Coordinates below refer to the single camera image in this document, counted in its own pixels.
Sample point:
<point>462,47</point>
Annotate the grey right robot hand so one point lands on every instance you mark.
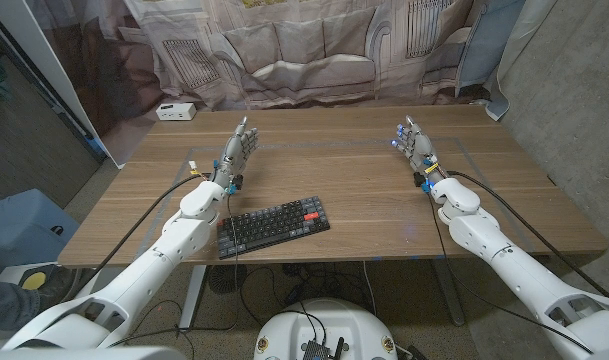
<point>420,150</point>

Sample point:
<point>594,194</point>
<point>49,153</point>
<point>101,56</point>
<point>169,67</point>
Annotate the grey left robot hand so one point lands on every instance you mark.
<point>236,150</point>

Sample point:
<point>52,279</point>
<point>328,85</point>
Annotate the black keyboard with red key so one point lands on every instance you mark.
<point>274,225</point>

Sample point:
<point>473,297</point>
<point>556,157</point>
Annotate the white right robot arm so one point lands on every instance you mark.
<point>514,270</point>

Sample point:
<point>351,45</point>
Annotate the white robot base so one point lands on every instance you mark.
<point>294,330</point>

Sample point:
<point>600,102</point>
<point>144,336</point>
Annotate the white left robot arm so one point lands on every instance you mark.
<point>149,265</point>

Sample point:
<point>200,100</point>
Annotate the white power strip box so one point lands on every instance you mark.
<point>176,112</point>

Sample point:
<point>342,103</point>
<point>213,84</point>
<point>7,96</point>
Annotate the printed living room backdrop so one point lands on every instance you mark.
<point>304,60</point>

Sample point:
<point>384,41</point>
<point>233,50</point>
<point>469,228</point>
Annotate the black round ribbed disc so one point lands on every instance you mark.
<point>227,279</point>

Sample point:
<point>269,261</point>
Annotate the grey table leg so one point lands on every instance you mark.
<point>449,295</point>

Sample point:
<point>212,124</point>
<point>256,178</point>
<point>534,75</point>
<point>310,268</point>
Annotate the white table leg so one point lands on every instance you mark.
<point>191,300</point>

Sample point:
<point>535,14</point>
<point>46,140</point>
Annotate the white partition panel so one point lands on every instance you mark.
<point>49,65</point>

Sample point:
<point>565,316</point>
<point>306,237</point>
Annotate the black electronics module with antenna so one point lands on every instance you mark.
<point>316,351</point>

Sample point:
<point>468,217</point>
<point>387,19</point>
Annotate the blue storage box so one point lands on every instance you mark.
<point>19,225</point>

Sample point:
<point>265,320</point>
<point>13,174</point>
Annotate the white device with yellow disc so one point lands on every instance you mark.
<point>34,281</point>

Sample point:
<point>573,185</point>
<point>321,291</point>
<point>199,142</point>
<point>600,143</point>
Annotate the white robot torso shell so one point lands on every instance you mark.
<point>84,354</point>

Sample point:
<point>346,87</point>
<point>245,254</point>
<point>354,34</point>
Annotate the blue denim trouser leg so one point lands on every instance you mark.
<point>9,305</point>

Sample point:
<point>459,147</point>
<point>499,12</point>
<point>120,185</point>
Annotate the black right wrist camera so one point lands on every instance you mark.
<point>419,179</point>

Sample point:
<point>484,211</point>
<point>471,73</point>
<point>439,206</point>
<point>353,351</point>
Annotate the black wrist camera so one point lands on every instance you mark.
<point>238,182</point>
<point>419,179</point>

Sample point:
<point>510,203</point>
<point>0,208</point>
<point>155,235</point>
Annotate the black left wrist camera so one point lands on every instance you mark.
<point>238,182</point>

